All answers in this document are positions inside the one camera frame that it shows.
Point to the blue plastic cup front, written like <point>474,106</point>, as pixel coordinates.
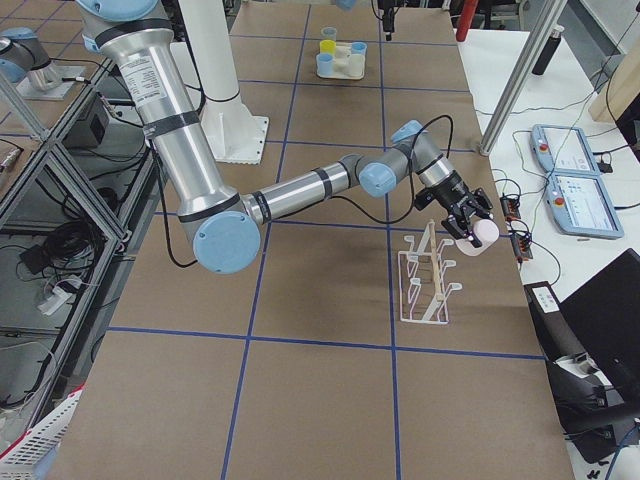
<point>324,65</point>

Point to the pink plastic cup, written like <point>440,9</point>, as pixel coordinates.
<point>484,234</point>

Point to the black bottle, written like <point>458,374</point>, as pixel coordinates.
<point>548,51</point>

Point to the light blue plastic cup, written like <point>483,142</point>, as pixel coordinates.
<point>358,48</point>

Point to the cream tray with bear drawing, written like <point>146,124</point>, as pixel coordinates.
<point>341,56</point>

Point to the pale green plastic cup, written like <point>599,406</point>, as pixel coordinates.
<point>329,33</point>

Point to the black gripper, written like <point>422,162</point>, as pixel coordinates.
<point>451,193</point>
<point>388,20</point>

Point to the red cylinder object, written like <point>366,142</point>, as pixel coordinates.
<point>465,19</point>

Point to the near blue teach pendant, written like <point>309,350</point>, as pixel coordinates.
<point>580,206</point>

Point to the far blue teach pendant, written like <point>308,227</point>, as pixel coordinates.
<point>562,148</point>

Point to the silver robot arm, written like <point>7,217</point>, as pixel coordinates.
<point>347,5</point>
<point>222,224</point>

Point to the white wire cup rack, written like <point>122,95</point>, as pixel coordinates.
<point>423,291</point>

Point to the blue teach pendant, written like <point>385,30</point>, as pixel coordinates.
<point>562,148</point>
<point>580,206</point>

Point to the black laptop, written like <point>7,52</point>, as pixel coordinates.
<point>590,342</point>

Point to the grey aluminium frame post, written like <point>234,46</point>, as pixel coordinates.
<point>533,46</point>

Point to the grey plastic cup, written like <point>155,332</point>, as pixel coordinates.
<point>356,66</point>

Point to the yellow plastic cup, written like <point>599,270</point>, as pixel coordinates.
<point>327,46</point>

